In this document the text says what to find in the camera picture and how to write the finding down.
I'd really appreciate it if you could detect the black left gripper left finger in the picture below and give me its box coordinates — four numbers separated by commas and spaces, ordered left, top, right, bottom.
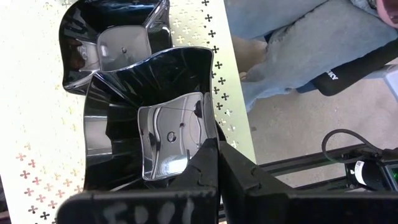
170, 138, 220, 191

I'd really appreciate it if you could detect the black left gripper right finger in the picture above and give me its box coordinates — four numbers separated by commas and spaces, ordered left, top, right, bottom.
219, 141, 294, 224

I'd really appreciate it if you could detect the black wavy square plate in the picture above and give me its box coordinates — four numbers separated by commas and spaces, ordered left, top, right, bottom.
58, 0, 174, 96
83, 45, 220, 191

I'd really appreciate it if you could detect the person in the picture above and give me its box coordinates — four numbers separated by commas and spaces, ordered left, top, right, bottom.
223, 0, 398, 113

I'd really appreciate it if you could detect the black chair part with lettering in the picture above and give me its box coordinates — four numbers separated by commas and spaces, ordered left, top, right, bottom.
295, 39, 398, 97

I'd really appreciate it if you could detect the pale green perforated metal shelf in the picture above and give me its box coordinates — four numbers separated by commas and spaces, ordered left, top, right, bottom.
0, 0, 257, 224

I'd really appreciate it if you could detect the black metal rail frame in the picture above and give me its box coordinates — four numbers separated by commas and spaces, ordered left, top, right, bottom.
257, 141, 398, 190

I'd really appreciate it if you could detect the black looped cable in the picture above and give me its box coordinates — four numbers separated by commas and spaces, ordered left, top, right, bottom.
321, 128, 386, 164

